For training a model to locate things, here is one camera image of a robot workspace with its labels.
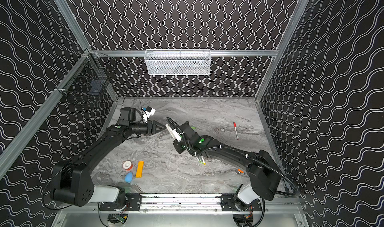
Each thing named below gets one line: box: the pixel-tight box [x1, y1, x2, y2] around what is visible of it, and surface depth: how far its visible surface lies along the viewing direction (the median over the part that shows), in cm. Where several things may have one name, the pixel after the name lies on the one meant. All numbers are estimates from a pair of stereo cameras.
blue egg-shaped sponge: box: [125, 171, 134, 183], surface depth 82 cm
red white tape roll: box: [122, 160, 133, 171], surface depth 87 cm
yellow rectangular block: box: [135, 161, 145, 178], surface depth 86 cm
